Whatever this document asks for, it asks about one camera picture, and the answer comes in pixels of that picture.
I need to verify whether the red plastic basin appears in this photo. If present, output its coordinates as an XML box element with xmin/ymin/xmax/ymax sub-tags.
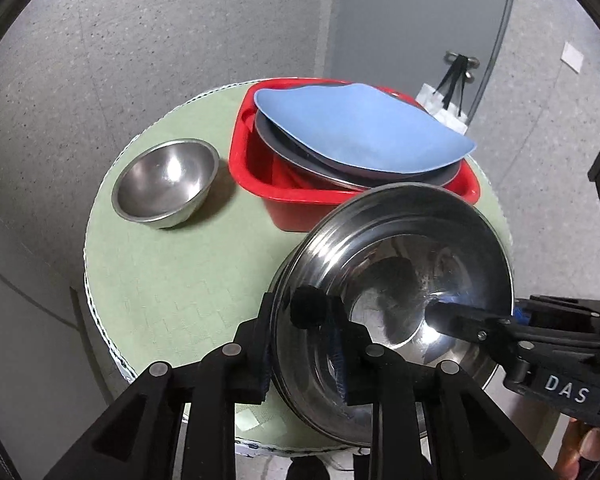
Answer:
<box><xmin>228</xmin><ymin>78</ymin><xmax>481</xmax><ymax>233</ymax></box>

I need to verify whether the white bag with black straps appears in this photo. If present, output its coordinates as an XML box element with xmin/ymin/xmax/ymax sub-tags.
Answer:
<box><xmin>414</xmin><ymin>54</ymin><xmax>470</xmax><ymax>134</ymax></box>

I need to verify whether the small stainless steel bowl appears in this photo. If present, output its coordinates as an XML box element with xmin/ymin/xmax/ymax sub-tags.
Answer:
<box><xmin>111</xmin><ymin>139</ymin><xmax>220</xmax><ymax>229</ymax></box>

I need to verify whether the grey door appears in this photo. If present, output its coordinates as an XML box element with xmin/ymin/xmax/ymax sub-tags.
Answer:
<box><xmin>326</xmin><ymin>0</ymin><xmax>519</xmax><ymax>128</ymax></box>

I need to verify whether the blue plate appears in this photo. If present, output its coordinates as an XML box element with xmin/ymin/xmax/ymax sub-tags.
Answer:
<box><xmin>254</xmin><ymin>83</ymin><xmax>477</xmax><ymax>175</ymax></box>

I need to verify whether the white paper note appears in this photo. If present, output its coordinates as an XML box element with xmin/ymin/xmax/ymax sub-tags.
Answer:
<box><xmin>562</xmin><ymin>43</ymin><xmax>585</xmax><ymax>75</ymax></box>

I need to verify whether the large stainless steel bowl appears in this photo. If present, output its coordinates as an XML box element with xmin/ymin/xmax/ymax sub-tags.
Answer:
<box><xmin>270</xmin><ymin>184</ymin><xmax>514</xmax><ymax>447</ymax></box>

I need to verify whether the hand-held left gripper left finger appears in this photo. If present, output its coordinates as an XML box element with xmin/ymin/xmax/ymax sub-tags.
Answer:
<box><xmin>55</xmin><ymin>291</ymin><xmax>281</xmax><ymax>480</ymax></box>

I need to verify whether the person's right hand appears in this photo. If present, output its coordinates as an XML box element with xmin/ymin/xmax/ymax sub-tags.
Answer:
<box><xmin>553</xmin><ymin>414</ymin><xmax>600</xmax><ymax>480</ymax></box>

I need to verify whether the metal door handle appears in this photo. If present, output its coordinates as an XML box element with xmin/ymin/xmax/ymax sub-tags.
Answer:
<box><xmin>444</xmin><ymin>50</ymin><xmax>481</xmax><ymax>84</ymax></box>

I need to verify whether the dark grey plate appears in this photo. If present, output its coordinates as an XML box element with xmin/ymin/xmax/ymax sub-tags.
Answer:
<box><xmin>254</xmin><ymin>110</ymin><xmax>462</xmax><ymax>187</ymax></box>

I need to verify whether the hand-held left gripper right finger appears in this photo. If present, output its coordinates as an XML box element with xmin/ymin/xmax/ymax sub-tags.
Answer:
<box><xmin>290</xmin><ymin>286</ymin><xmax>563</xmax><ymax>480</ymax></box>

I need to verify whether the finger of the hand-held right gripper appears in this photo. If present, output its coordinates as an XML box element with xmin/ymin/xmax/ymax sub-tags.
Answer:
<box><xmin>512</xmin><ymin>295</ymin><xmax>600</xmax><ymax>348</ymax></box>
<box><xmin>424</xmin><ymin>298</ymin><xmax>536</xmax><ymax>383</ymax></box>

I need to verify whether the stainless steel plate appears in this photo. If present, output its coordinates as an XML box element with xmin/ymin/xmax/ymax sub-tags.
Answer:
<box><xmin>254</xmin><ymin>125</ymin><xmax>451</xmax><ymax>192</ymax></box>

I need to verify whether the green table mat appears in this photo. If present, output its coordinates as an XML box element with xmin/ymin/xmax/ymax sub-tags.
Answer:
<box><xmin>84</xmin><ymin>81</ymin><xmax>561</xmax><ymax>448</ymax></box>

